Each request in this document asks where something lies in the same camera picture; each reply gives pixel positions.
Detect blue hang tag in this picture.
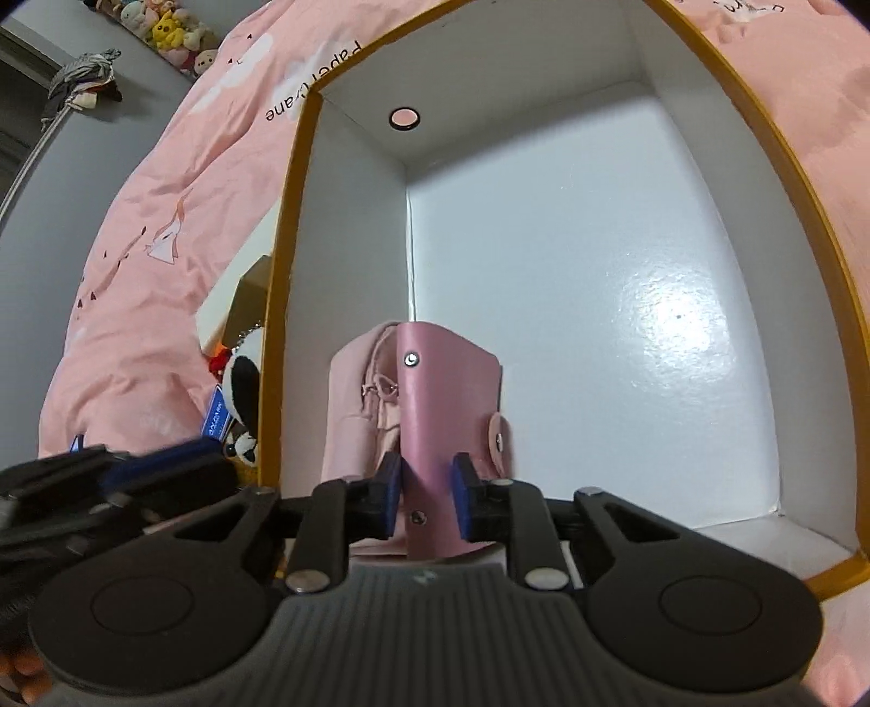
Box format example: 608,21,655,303
201,384,229,443

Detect hanging dark clothes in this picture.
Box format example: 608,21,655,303
41,47,125,134

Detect orange cardboard box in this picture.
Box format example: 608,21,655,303
258,0,870,603

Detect grey metal pole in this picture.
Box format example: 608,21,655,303
0,102,77,228

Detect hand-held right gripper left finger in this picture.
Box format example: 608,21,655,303
146,451,406,597

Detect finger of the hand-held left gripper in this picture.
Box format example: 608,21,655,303
95,438,240,505

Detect pink drawstring pouch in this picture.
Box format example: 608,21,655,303
319,323,409,553

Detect pink snap wallet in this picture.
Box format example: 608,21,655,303
396,321,515,562

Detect black and white dog plush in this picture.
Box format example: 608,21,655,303
221,327,263,443

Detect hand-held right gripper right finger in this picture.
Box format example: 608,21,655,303
451,451,689,594

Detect person's left hand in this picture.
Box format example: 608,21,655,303
0,649,55,706

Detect pink printed blanket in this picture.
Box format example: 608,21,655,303
37,0,870,707

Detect white rectangular box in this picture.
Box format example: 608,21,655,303
196,254,277,356

